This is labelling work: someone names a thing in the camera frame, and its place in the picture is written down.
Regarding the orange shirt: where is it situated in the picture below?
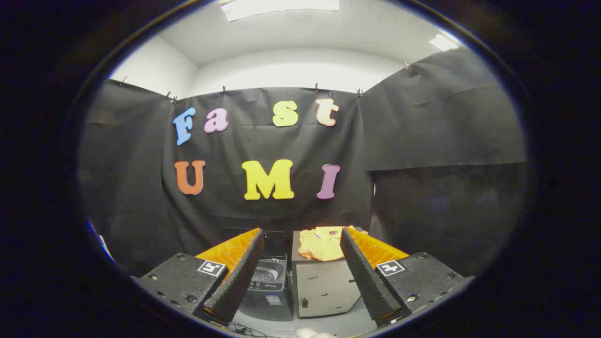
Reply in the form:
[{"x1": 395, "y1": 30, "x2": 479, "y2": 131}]
[{"x1": 298, "y1": 225, "x2": 369, "y2": 262}]

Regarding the large ceiling light panel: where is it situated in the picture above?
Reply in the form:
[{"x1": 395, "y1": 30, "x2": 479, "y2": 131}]
[{"x1": 220, "y1": 0, "x2": 340, "y2": 23}]

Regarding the row of cloth clips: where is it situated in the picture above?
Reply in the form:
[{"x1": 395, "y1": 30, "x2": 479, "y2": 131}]
[{"x1": 120, "y1": 61, "x2": 411, "y2": 101}]

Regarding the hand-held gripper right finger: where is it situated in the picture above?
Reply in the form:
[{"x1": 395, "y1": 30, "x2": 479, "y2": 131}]
[{"x1": 340, "y1": 226, "x2": 475, "y2": 328}]

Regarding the small ceiling light panel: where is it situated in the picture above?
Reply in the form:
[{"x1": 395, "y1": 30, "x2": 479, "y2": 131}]
[{"x1": 430, "y1": 33, "x2": 458, "y2": 51}]

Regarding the grey washing machine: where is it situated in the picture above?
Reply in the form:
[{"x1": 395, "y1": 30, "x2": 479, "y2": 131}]
[{"x1": 221, "y1": 227, "x2": 294, "y2": 322}]

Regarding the person's pale shoe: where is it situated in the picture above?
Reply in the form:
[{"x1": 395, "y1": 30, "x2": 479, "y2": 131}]
[{"x1": 295, "y1": 327, "x2": 339, "y2": 338}]

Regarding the grey cabinet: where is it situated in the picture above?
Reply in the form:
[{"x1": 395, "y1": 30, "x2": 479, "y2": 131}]
[{"x1": 291, "y1": 229, "x2": 371, "y2": 319}]

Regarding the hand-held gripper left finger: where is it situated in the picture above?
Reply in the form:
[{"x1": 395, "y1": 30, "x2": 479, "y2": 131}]
[{"x1": 131, "y1": 228, "x2": 266, "y2": 327}]

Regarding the white blue-edged panel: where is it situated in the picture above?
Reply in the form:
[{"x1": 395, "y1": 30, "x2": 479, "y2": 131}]
[{"x1": 87, "y1": 221, "x2": 116, "y2": 263}]

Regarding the black backdrop cloth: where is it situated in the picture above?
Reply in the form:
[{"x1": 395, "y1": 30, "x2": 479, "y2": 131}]
[{"x1": 77, "y1": 47, "x2": 529, "y2": 277}]

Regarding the bundle of floor cables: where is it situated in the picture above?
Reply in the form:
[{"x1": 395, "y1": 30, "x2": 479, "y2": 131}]
[{"x1": 225, "y1": 322, "x2": 282, "y2": 338}]

